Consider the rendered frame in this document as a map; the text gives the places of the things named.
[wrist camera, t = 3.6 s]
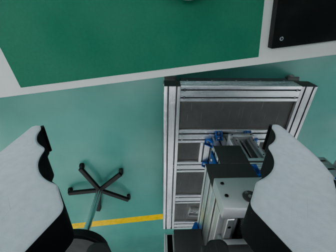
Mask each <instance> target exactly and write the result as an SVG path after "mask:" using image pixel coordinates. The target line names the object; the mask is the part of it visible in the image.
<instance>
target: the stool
mask: <svg viewBox="0 0 336 252"><path fill-rule="evenodd" d="M84 168H85V165H84V163H80V164H79V169H78V171H79V172H80V173H81V174H82V175H83V176H84V177H85V178H86V179H87V180H88V182H89V183H90V184H91V185H92V186H93V187H94V188H90V189H80V190H73V188H72V187H69V188H68V190H67V191H68V195H69V196H71V195H81V194H91V193H95V196H94V199H93V202H92V205H91V208H90V211H89V214H88V217H87V220H86V222H85V225H84V228H83V229H73V231H74V238H73V241H72V243H71V245H70V246H69V247H68V249H67V250H66V251H65V252H87V249H88V247H89V246H90V245H92V244H93V243H106V244H108V243H107V241H106V240H105V239H104V238H103V237H102V236H101V235H100V234H98V233H96V232H94V231H91V230H90V229H91V226H92V222H93V219H94V216H95V213H96V211H97V212H100V210H101V208H102V206H101V200H102V194H105V195H108V196H111V197H114V198H117V199H120V200H123V201H126V202H128V201H129V200H130V199H131V195H130V194H127V197H126V196H123V195H120V194H117V193H115V192H112V191H109V190H106V189H105V188H107V187H108V186H109V185H111V184H112V183H113V182H115V181H116V180H117V179H119V178H120V177H121V176H122V174H123V168H119V172H118V173H117V174H116V175H115V176H113V177H112V178H111V179H109V180H108V181H107V182H106V183H104V184H103V185H102V186H99V185H98V184H97V183H96V182H95V180H94V179H93V178H92V177H91V176H90V175H89V174H88V173H87V171H86V170H85V169H84Z"/></svg>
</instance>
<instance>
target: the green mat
mask: <svg viewBox="0 0 336 252"><path fill-rule="evenodd" d="M264 2H265V0H188V1H187V0H0V48H1V50H2V52H3V54H4V56H5V58H6V60H7V62H8V64H9V66H10V68H11V70H12V72H13V74H14V76H15V78H16V80H17V82H18V84H19V86H20V87H21V88H25V87H32V86H40V85H48V84H55V83H63V82H71V81H79V80H86V79H94V78H102V77H109V76H117V75H125V74H133V73H140V72H148V71H156V70H164V69H171V68H179V67H187V66H194V65H202V64H210V63H218V62H225V61H233V60H241V59H248V58H256V57H259V50H260V40H261V31H262V21H263V12H264Z"/></svg>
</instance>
